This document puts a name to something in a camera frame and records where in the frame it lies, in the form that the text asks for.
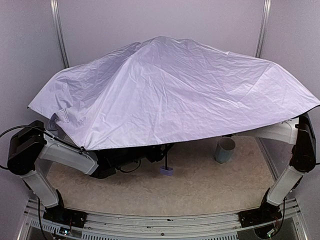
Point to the lavender folding umbrella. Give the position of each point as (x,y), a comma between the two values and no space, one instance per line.
(164,91)

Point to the right aluminium frame post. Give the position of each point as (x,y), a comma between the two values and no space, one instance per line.
(263,27)

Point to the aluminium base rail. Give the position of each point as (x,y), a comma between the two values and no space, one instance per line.
(107,226)

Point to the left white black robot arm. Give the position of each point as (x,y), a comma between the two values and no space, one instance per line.
(32,143)

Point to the left aluminium frame post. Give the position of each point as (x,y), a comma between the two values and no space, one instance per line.
(59,32)

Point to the aluminium frame post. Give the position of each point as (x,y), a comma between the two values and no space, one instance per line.
(263,27)
(59,32)

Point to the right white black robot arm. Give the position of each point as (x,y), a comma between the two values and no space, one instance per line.
(299,133)

